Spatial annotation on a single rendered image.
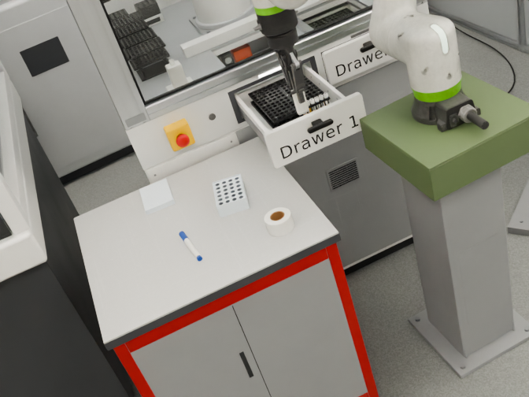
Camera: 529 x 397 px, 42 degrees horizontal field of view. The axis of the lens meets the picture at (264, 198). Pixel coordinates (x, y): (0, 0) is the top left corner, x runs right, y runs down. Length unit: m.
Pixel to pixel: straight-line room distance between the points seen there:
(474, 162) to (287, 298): 0.57
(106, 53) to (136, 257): 0.56
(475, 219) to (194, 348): 0.85
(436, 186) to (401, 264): 1.02
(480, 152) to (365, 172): 0.76
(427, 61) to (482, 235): 0.57
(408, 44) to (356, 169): 0.76
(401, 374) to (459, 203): 0.67
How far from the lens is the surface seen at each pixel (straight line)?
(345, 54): 2.19
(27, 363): 2.25
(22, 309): 2.12
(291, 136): 1.86
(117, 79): 2.01
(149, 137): 2.10
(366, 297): 2.60
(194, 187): 2.04
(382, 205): 2.55
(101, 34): 1.96
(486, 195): 1.99
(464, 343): 2.30
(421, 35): 1.73
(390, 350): 2.42
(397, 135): 1.82
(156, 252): 1.86
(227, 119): 2.14
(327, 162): 2.35
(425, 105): 1.82
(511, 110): 1.84
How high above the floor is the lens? 1.84
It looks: 35 degrees down
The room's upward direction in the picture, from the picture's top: 19 degrees counter-clockwise
